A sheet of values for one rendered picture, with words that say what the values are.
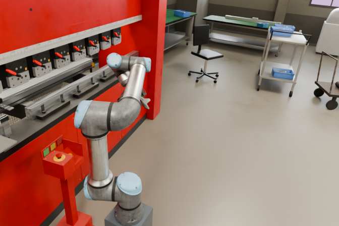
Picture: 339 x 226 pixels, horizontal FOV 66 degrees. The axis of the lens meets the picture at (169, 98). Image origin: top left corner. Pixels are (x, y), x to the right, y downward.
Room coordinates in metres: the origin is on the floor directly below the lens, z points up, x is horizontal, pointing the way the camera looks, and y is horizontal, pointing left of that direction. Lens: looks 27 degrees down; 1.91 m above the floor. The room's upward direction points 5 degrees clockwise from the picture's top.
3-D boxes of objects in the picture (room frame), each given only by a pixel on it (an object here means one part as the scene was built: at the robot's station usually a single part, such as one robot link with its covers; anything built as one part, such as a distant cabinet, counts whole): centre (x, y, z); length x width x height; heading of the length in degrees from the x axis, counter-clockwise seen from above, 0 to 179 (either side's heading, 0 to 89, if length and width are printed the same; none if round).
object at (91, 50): (2.27, 0.74, 1.26); 0.15 x 0.09 x 0.17; 162
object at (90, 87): (2.09, 0.74, 0.89); 0.30 x 0.05 x 0.03; 162
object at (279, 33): (4.79, -2.01, 0.57); 1.21 x 0.71 x 1.14; 158
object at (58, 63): (1.89, 0.87, 1.26); 0.15 x 0.09 x 0.17; 162
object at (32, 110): (2.35, 0.72, 0.92); 1.68 x 0.06 x 0.10; 162
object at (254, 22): (7.56, -1.95, 0.41); 2.31 x 0.91 x 0.83; 64
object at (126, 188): (0.93, 0.17, 0.94); 0.13 x 0.12 x 0.14; 90
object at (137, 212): (0.93, 0.16, 0.82); 0.15 x 0.15 x 0.10
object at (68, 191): (1.34, 0.67, 0.39); 0.06 x 0.06 x 0.54; 74
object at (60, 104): (1.71, 0.87, 0.89); 0.30 x 0.05 x 0.03; 162
